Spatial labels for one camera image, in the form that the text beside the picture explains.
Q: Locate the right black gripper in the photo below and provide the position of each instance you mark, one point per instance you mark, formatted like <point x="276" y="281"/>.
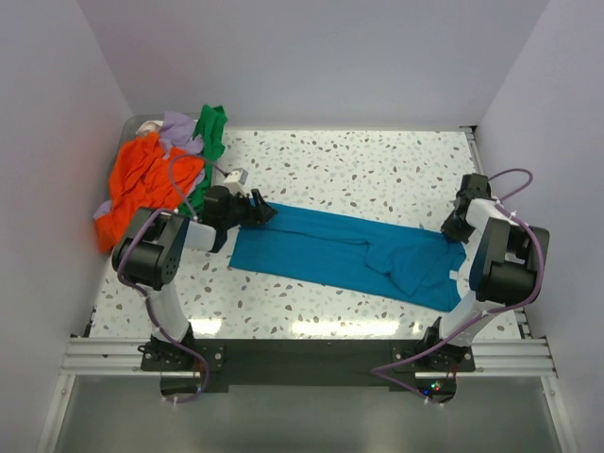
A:
<point x="448" y="229"/>

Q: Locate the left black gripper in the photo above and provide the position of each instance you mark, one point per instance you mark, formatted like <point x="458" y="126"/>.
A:
<point x="260" y="214"/>

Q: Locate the blue t shirt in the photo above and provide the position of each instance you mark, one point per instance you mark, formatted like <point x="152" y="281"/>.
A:
<point x="398" y="262"/>

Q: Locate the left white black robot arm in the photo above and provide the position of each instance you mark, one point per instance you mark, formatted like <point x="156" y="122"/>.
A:
<point x="148" y="256"/>

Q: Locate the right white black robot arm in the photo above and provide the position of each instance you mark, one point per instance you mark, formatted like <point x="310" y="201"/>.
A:
<point x="507" y="270"/>

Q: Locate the green t shirt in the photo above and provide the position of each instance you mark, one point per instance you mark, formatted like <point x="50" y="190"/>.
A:
<point x="210" y="128"/>

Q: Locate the lilac t shirt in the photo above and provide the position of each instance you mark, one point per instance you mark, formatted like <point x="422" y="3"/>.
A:
<point x="177" y="131"/>

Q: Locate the orange t shirt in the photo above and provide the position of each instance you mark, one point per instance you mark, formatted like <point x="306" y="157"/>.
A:
<point x="141" y="178"/>

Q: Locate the pale pink t shirt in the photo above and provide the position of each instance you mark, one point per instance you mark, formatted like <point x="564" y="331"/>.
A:
<point x="149" y="126"/>

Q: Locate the clear plastic bin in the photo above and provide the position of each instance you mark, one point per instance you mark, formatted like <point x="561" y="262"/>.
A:
<point x="128" y="134"/>

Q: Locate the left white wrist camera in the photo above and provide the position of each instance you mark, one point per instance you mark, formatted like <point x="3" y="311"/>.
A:
<point x="235" y="180"/>

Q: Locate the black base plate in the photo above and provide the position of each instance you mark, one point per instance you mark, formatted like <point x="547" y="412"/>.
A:
<point x="316" y="363"/>

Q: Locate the aluminium frame rail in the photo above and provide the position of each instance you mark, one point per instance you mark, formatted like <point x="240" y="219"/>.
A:
<point x="493" y="358"/>

